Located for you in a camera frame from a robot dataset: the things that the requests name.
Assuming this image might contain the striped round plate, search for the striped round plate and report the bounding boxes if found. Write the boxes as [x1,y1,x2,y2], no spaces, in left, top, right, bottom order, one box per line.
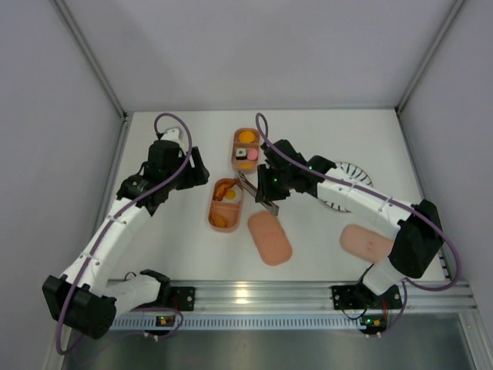
[323,161,374,214]

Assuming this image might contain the white fried egg toy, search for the white fried egg toy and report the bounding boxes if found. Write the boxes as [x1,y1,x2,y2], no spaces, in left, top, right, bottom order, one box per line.
[222,186,243,204]

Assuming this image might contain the black white sushi roll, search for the black white sushi roll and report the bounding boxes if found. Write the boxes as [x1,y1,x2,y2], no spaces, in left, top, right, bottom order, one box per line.
[235,147,248,161]

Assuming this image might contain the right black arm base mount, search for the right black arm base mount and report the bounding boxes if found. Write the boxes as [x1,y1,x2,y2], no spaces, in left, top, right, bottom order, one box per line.
[330,283,403,311]

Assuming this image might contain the pink lunch box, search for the pink lunch box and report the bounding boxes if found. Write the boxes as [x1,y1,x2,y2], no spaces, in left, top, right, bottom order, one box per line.
[230,128,260,174]
[208,178,244,233]

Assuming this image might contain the left aluminium frame post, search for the left aluminium frame post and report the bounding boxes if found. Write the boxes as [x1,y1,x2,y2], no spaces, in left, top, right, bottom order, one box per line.
[49,0,128,121]

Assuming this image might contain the orange toy fried shrimp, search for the orange toy fried shrimp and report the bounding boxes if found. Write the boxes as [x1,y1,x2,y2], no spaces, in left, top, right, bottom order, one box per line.
[210,213,228,228]

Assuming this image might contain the centre pink box lid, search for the centre pink box lid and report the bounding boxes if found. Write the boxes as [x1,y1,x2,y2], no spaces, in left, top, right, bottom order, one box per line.
[247,211,293,266]

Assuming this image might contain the yellow toy chicken drumstick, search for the yellow toy chicken drumstick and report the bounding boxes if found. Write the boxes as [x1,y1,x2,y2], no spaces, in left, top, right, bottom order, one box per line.
[238,163,254,170]

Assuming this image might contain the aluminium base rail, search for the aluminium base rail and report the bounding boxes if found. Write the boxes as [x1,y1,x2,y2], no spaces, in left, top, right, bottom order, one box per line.
[172,281,478,314]

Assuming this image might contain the metal tongs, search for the metal tongs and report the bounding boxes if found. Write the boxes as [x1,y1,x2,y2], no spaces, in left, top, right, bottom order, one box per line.
[236,172,280,217]

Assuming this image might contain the right pink box lid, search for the right pink box lid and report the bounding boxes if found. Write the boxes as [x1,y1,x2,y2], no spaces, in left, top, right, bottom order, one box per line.
[340,224,393,264]

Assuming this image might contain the far pink lunch box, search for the far pink lunch box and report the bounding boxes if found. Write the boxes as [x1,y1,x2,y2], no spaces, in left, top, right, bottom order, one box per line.
[230,128,260,174]

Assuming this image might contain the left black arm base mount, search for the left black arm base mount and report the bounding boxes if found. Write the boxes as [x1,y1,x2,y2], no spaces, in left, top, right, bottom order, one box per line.
[134,286,196,311]

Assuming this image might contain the near pink lunch box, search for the near pink lunch box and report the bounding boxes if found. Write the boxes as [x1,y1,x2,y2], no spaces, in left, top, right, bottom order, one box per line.
[208,178,244,233]

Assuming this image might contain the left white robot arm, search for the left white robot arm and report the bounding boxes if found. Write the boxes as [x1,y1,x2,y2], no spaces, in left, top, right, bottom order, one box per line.
[42,127,209,339]

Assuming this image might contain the orange round toy food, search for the orange round toy food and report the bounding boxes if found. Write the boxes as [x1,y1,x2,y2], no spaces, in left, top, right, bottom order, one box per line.
[238,130,257,143]

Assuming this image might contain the pink box lid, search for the pink box lid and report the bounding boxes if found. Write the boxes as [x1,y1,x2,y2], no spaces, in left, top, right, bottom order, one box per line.
[247,211,293,266]
[340,224,393,264]

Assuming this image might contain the grey slotted cable duct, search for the grey slotted cable duct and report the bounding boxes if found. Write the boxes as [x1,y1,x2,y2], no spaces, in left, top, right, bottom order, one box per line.
[110,312,366,331]

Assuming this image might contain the pink toy sweet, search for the pink toy sweet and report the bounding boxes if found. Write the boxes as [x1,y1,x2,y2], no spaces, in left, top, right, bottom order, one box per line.
[247,150,258,161]

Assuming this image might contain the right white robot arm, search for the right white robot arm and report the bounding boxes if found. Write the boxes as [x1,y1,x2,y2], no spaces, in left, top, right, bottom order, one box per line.
[257,140,444,296]

